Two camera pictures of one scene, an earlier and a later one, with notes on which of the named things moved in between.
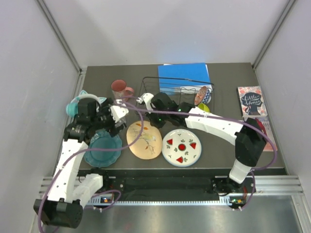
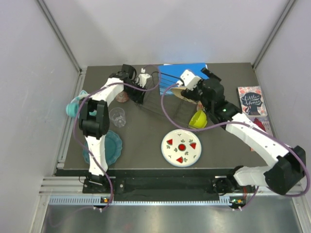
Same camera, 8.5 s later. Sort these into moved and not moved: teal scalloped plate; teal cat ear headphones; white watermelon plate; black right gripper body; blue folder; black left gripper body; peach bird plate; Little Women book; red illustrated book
Moved: black left gripper body; black right gripper body; peach bird plate
Not moved: teal cat ear headphones; blue folder; Little Women book; teal scalloped plate; red illustrated book; white watermelon plate
